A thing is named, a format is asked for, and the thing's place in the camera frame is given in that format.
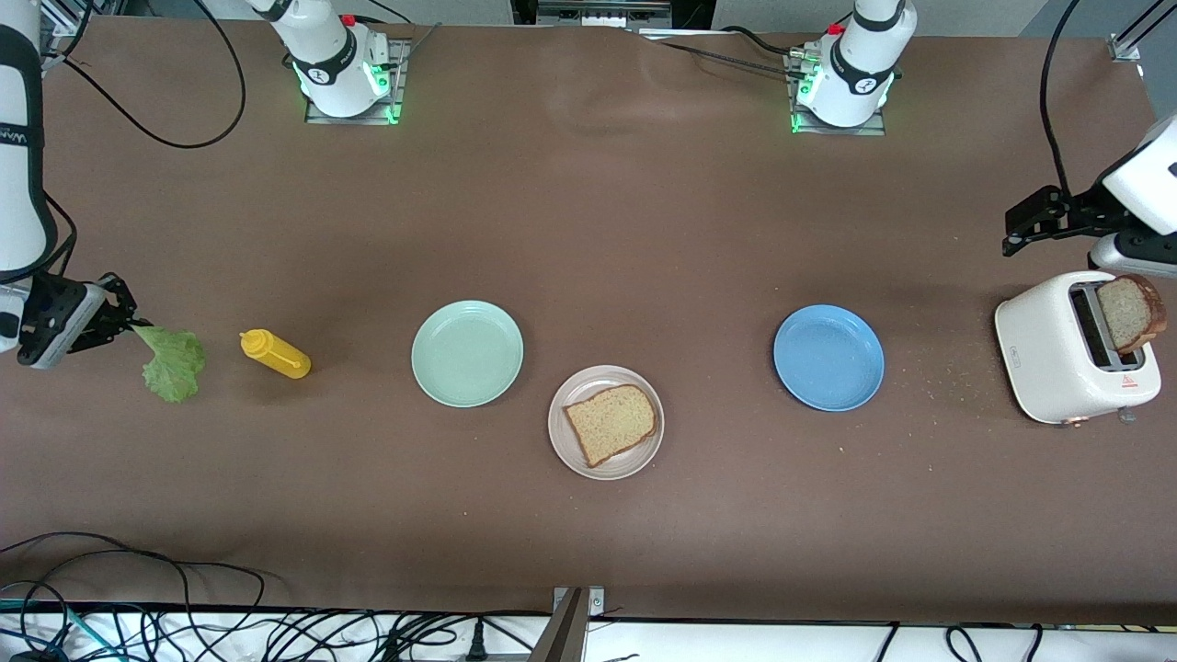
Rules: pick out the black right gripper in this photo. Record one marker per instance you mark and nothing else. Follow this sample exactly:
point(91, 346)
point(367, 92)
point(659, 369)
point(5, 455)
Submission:
point(96, 312)

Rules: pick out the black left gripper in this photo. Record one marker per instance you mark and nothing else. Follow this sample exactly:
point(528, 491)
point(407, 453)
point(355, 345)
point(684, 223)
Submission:
point(1078, 211)

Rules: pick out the green lettuce leaf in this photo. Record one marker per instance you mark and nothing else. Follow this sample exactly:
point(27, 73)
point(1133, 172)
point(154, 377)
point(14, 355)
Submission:
point(175, 368)

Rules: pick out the yellow squeeze bottle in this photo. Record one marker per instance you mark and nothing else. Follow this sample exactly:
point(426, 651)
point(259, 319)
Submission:
point(280, 357)

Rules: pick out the brown bread slice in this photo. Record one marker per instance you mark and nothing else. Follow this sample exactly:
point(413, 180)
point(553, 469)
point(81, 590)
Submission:
point(1131, 313)
point(611, 425)

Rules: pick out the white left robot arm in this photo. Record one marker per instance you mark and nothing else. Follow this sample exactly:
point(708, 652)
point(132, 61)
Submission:
point(860, 74)

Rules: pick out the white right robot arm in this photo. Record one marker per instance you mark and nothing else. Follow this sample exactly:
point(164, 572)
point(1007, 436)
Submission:
point(331, 64)

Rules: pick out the blue plate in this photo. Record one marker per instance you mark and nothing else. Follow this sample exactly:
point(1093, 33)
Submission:
point(828, 359)

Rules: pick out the mint green plate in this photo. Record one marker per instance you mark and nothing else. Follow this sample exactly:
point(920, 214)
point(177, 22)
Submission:
point(467, 354)

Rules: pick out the beige plate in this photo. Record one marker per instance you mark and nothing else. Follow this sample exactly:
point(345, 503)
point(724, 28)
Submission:
point(607, 473)

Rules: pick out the white toaster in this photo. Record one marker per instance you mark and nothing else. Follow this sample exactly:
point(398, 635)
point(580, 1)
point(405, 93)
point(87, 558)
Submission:
point(1044, 349)

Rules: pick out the brown table cover sheet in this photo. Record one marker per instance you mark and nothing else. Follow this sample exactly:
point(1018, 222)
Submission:
point(588, 230)

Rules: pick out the black power plug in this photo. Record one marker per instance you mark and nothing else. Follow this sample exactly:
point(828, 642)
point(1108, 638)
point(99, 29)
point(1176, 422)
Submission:
point(476, 644)

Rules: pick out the dark object behind table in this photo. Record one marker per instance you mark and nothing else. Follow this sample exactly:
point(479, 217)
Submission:
point(524, 11)

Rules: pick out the aluminium corner bracket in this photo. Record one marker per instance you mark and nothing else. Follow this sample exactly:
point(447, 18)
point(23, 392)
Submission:
point(1126, 51)

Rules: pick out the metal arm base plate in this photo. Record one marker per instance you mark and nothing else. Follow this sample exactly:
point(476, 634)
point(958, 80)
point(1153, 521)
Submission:
point(322, 119)
point(874, 131)

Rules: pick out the aluminium frame profile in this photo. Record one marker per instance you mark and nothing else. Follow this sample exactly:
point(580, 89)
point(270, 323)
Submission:
point(87, 14)

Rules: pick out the grey aluminium post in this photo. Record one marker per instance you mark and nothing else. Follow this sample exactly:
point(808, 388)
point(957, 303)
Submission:
point(561, 634)

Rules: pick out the small metal bracket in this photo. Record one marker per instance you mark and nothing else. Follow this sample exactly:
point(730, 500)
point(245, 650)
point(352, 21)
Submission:
point(596, 602)

